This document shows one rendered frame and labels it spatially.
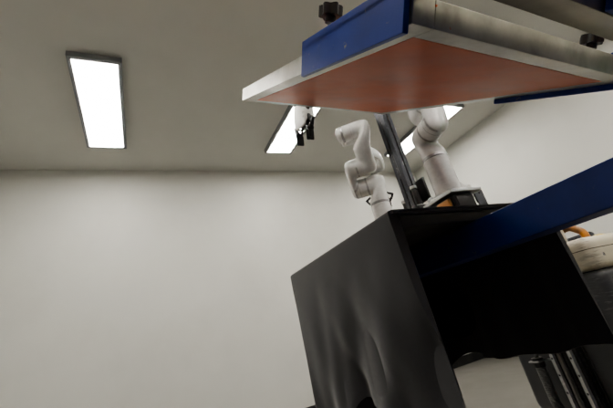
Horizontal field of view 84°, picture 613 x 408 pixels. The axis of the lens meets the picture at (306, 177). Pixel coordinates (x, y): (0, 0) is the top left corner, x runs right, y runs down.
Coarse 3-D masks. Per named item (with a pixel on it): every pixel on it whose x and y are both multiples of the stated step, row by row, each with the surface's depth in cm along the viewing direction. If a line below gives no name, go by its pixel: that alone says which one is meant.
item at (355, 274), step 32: (384, 224) 58; (320, 256) 78; (352, 256) 67; (384, 256) 58; (320, 288) 79; (352, 288) 68; (384, 288) 58; (416, 288) 52; (320, 320) 80; (352, 320) 69; (384, 320) 58; (416, 320) 53; (320, 352) 80; (352, 352) 69; (384, 352) 58; (416, 352) 53; (320, 384) 81; (352, 384) 70; (384, 384) 59; (416, 384) 53; (448, 384) 49
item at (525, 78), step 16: (528, 64) 59; (448, 80) 74; (464, 80) 73; (480, 80) 73; (496, 80) 72; (512, 80) 72; (528, 80) 71; (544, 80) 71; (560, 80) 70; (576, 80) 70; (592, 80) 69; (384, 96) 96; (400, 96) 95; (416, 96) 94; (432, 96) 93; (448, 96) 92; (464, 96) 92; (480, 96) 91; (496, 96) 90
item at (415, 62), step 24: (384, 48) 53; (408, 48) 53; (432, 48) 52; (456, 48) 52; (336, 72) 70; (360, 72) 69; (384, 72) 68; (408, 72) 68; (432, 72) 67; (456, 72) 66; (480, 72) 66; (288, 96) 101; (312, 96) 100; (336, 96) 98; (360, 96) 97
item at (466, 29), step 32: (416, 0) 43; (416, 32) 46; (448, 32) 45; (480, 32) 48; (512, 32) 51; (288, 64) 78; (544, 64) 59; (576, 64) 59; (608, 64) 64; (256, 96) 103; (512, 96) 89
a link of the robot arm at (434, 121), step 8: (408, 112) 141; (416, 112) 135; (424, 112) 128; (432, 112) 127; (440, 112) 127; (416, 120) 138; (424, 120) 127; (432, 120) 125; (440, 120) 125; (424, 128) 128; (432, 128) 125; (440, 128) 125
